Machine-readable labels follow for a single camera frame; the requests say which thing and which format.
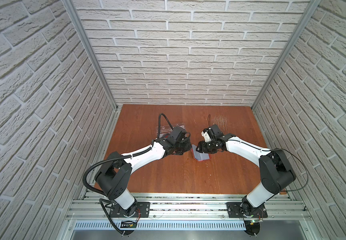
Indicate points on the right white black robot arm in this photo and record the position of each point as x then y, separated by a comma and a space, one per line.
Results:
276, 171

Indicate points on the red leather card holder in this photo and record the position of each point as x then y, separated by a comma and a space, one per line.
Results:
199, 156

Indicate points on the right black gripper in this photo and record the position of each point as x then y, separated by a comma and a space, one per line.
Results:
202, 148

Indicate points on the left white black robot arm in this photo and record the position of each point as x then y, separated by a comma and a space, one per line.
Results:
113, 177

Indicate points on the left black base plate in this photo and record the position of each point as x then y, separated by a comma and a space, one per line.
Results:
138, 209

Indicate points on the aluminium mounting rail frame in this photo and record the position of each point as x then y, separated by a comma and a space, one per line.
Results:
187, 212

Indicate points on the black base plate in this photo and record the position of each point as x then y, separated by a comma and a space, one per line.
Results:
244, 210
138, 209

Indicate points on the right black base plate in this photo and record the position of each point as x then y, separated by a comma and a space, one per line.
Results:
244, 210

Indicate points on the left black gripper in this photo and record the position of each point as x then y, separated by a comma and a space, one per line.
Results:
187, 139

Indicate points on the clear acrylic card organizer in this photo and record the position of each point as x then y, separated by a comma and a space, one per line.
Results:
166, 129

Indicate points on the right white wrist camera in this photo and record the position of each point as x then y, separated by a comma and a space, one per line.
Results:
207, 137

